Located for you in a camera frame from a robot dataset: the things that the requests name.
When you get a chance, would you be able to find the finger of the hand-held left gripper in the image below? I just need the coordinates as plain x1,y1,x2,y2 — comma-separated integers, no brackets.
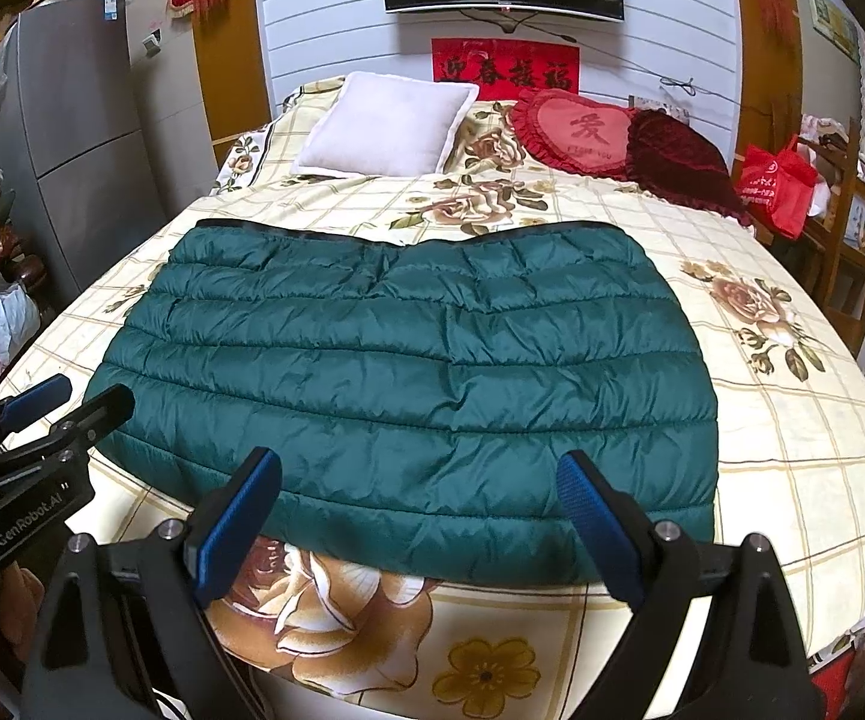
0,376,74,466
0,384,137,485

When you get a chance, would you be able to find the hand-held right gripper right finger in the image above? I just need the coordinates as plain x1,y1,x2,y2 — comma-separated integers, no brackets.
556,450,827,720

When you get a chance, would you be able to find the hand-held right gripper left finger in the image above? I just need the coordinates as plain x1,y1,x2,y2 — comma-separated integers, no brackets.
23,446,285,720

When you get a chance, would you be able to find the green down jacket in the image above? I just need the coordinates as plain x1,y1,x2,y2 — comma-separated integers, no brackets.
83,217,720,586

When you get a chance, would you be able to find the white plastic bag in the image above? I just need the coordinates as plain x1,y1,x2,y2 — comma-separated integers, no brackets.
0,274,41,368

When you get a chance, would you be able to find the bed with floral sheet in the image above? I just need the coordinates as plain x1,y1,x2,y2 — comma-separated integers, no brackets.
0,75,865,720

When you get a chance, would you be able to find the grey refrigerator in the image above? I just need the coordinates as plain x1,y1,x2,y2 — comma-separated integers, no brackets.
0,0,215,305

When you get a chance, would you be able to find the wooden chair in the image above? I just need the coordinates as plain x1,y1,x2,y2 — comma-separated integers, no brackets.
732,112,865,361

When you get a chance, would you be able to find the dark red velvet pillow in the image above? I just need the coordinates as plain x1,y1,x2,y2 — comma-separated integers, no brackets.
623,109,755,230

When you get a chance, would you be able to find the red shopping bag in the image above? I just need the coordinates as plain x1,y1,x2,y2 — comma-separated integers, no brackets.
736,133,819,237

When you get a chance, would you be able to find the red heart-shaped pillow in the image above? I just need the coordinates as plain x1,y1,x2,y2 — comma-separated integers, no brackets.
511,86,639,181

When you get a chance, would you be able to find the white square pillow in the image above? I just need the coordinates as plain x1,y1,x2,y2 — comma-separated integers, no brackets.
289,71,482,181

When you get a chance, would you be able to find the white cloth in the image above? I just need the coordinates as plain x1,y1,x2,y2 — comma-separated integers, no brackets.
800,115,855,152

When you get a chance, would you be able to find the black wall cable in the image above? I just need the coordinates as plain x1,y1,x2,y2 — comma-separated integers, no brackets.
458,7,729,100

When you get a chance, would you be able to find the red wall banner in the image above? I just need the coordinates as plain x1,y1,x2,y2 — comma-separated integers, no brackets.
430,36,582,92

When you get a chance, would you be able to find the wall calendar poster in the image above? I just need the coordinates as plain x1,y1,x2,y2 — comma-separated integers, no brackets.
807,0,861,58

